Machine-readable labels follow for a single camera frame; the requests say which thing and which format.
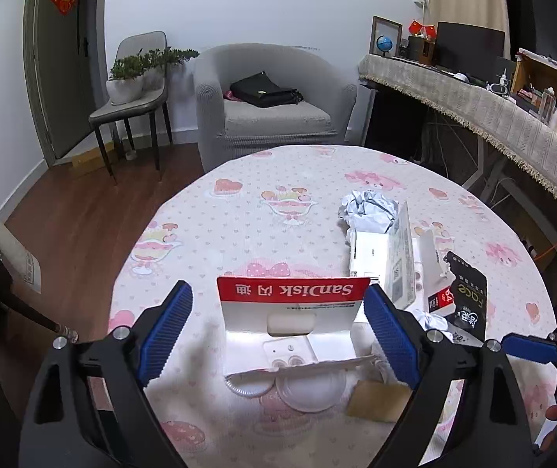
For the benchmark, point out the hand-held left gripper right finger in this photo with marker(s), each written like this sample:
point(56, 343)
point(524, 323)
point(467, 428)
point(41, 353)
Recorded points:
point(390, 336)

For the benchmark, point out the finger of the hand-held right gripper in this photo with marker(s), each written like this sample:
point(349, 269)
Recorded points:
point(527, 346)

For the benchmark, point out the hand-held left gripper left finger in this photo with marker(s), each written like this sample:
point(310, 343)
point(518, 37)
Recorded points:
point(168, 331)

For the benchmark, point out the red and white packaging box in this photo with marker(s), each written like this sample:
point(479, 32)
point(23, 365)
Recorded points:
point(288, 290)

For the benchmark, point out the crumpled white tissue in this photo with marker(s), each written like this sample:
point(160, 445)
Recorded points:
point(432, 322)

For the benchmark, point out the small red card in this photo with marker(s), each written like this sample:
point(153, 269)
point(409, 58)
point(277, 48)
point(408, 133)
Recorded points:
point(440, 302)

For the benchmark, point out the brown cardboard piece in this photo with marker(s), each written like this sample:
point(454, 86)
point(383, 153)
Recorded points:
point(378, 401)

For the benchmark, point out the black foil packet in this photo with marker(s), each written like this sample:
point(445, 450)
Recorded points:
point(468, 297)

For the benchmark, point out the white open carton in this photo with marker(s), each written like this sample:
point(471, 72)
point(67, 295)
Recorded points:
point(368, 253)

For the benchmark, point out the small clear round plastic lid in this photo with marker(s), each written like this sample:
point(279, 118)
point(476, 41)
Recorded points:
point(249, 386)

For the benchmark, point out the large clear round plastic lid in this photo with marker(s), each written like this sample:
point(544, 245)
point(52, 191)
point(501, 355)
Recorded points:
point(310, 392)

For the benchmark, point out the crumpled white paper ball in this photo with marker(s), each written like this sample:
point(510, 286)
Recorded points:
point(368, 207)

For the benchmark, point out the pink printed tablecloth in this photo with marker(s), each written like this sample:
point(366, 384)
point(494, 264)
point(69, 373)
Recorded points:
point(259, 234)

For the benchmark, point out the dark wooden chair leg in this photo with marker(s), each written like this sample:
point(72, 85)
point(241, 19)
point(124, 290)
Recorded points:
point(34, 317)

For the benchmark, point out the white patterned chair cloth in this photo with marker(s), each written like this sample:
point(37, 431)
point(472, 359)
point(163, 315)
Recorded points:
point(0, 253)

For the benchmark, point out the cardboard box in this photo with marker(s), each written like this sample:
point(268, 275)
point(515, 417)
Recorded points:
point(86, 161)

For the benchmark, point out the beige fringed desk cloth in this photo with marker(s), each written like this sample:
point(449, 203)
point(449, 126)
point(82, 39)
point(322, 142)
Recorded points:
point(512, 122)

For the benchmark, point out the grey chair with black legs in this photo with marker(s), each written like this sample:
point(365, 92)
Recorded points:
point(132, 107)

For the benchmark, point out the grey armchair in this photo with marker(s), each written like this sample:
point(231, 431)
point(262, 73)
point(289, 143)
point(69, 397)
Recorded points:
point(278, 131)

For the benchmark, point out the potted plant in white pot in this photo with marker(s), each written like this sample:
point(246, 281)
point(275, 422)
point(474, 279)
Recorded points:
point(154, 75)
point(125, 87)

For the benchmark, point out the black bag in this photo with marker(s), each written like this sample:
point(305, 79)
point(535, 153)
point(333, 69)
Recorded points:
point(263, 90)

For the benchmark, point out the wooden desk organizer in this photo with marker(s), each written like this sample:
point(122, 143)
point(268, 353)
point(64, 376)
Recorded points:
point(541, 83)

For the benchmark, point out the grey door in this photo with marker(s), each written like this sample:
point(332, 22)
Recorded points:
point(59, 83)

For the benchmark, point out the small blue globe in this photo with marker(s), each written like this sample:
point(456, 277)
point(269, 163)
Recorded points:
point(384, 44)

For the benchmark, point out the black monitor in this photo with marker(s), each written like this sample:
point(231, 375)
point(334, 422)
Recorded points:
point(471, 48)

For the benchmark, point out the small red flags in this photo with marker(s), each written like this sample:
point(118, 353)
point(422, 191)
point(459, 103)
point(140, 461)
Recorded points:
point(422, 29)

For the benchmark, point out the red door decoration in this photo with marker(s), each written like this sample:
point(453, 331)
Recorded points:
point(62, 0)

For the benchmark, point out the wooden picture frame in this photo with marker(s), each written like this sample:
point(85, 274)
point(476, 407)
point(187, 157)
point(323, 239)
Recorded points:
point(380, 27)

